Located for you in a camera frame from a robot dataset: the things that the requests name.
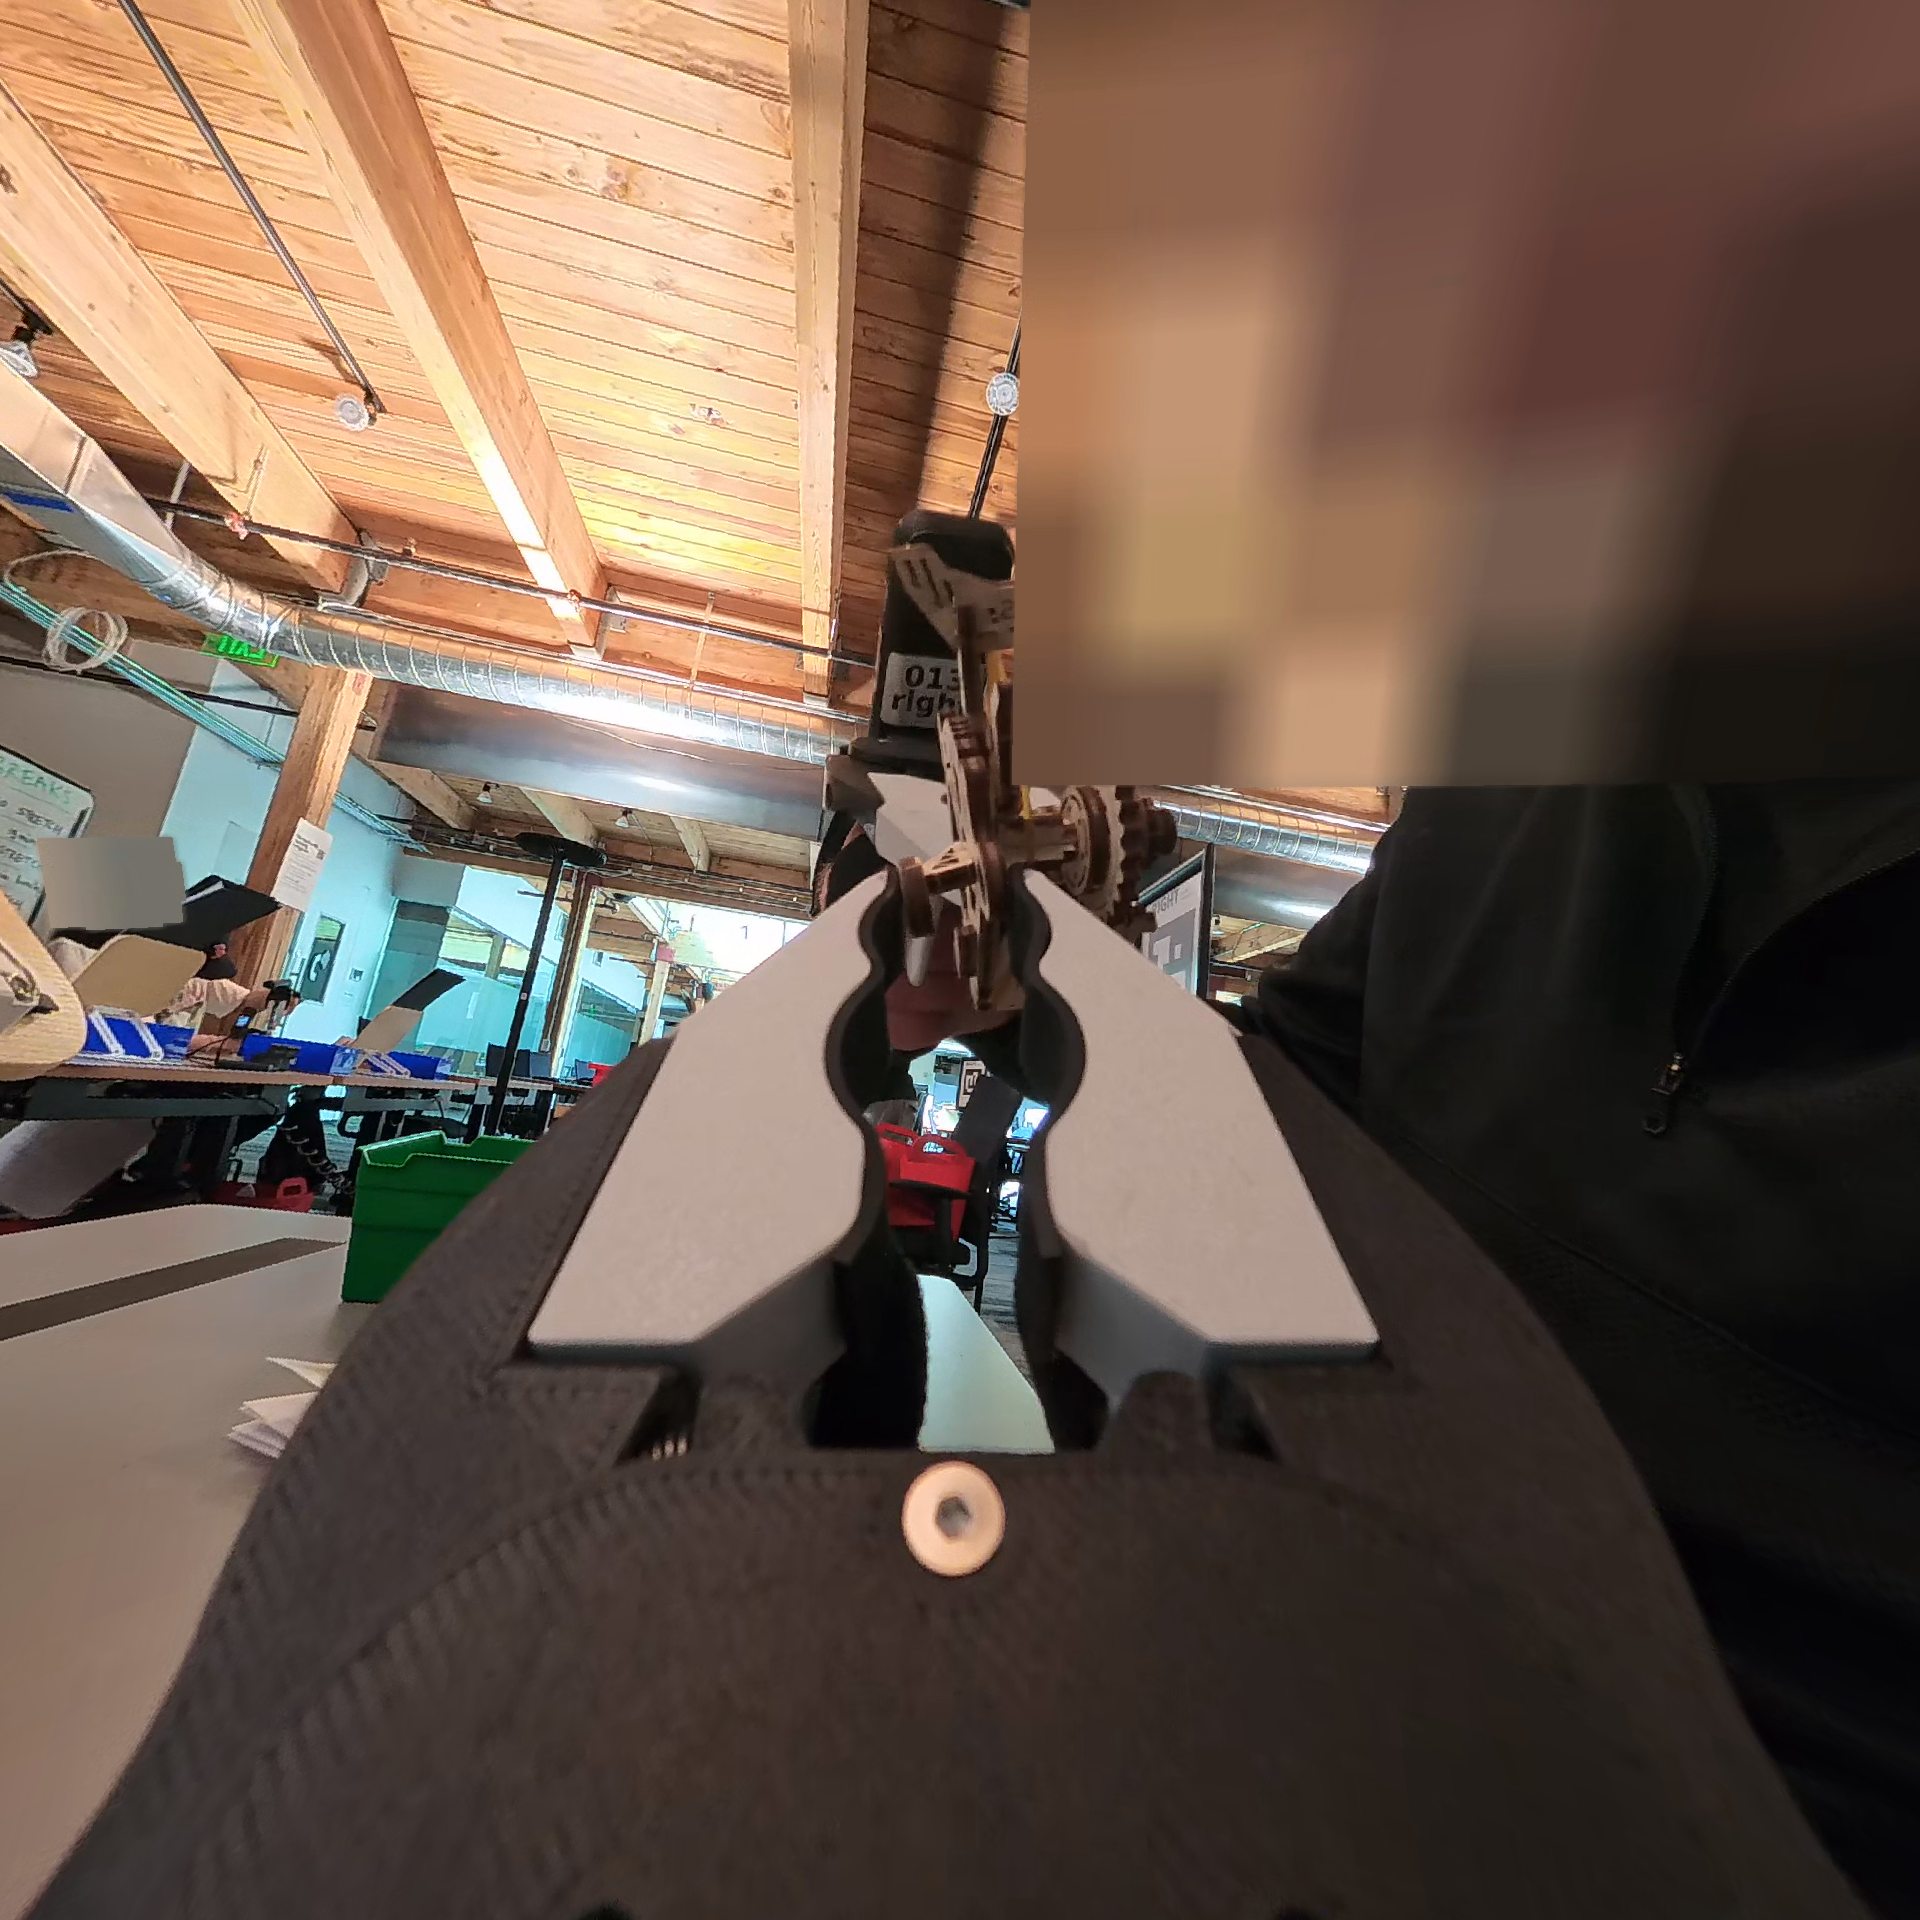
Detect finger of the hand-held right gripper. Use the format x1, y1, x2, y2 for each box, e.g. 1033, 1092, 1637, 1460
864, 768, 953, 875

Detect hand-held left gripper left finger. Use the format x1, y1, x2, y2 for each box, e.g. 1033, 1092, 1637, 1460
528, 870, 904, 1404

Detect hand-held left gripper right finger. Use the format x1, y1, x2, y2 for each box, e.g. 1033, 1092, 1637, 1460
1016, 866, 1384, 1412

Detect brown wooden model assembly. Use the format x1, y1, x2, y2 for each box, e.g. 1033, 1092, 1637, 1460
886, 540, 1182, 1008

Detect person's right hand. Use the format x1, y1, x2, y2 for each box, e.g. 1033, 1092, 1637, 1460
886, 964, 1025, 1056

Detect framed black-white marker sign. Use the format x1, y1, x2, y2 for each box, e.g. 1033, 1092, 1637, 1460
1136, 844, 1216, 1004

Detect stacked green plastic bins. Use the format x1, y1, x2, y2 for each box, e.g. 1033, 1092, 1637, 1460
343, 1130, 539, 1308

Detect black pole stand with disc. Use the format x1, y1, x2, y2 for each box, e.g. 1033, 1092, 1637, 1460
470, 829, 608, 1144

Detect person's black clothing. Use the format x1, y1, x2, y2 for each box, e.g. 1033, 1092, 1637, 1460
1237, 780, 1920, 1920

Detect open instruction booklet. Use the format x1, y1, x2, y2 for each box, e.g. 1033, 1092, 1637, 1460
225, 1354, 337, 1460

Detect wooden book stand white base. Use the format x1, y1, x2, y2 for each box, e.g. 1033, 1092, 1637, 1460
0, 900, 87, 1082

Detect handwritten whiteboard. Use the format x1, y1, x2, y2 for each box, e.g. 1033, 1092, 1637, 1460
0, 742, 96, 940

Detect silver ventilation duct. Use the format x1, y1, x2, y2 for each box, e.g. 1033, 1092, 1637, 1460
0, 360, 1395, 880

